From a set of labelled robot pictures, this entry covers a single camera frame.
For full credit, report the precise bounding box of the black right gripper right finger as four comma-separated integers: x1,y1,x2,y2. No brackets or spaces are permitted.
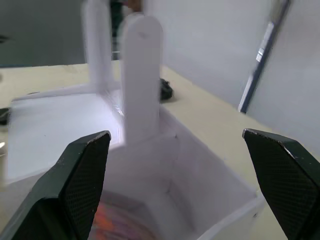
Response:
241,128,320,240

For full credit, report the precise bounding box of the orange patterned item in organizer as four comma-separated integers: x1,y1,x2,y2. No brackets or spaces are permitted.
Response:
90,192,161,240

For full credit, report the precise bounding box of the dark object at table edge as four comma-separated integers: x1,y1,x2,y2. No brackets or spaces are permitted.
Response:
0,108,10,126

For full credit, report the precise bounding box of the small black object on table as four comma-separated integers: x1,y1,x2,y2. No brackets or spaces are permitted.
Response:
158,78,174,101

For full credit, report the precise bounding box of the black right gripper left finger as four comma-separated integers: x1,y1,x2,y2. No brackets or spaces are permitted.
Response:
0,130,112,240

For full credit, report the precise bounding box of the grey metal partition post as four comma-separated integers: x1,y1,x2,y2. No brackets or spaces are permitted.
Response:
237,0,293,115

